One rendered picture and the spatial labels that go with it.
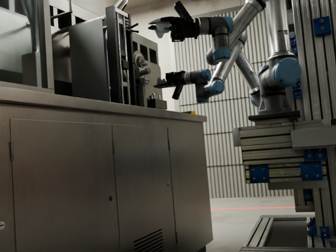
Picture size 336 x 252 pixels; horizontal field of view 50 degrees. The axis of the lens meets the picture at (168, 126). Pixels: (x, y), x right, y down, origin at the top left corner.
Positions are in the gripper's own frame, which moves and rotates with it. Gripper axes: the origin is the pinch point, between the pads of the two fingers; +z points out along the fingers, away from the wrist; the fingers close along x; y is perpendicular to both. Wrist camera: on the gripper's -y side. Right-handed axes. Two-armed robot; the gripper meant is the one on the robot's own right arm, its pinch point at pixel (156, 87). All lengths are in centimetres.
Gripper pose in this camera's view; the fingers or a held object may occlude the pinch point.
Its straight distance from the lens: 226.7
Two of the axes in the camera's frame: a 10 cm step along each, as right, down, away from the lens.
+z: -8.8, 1.1, 4.6
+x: -4.6, -0.1, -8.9
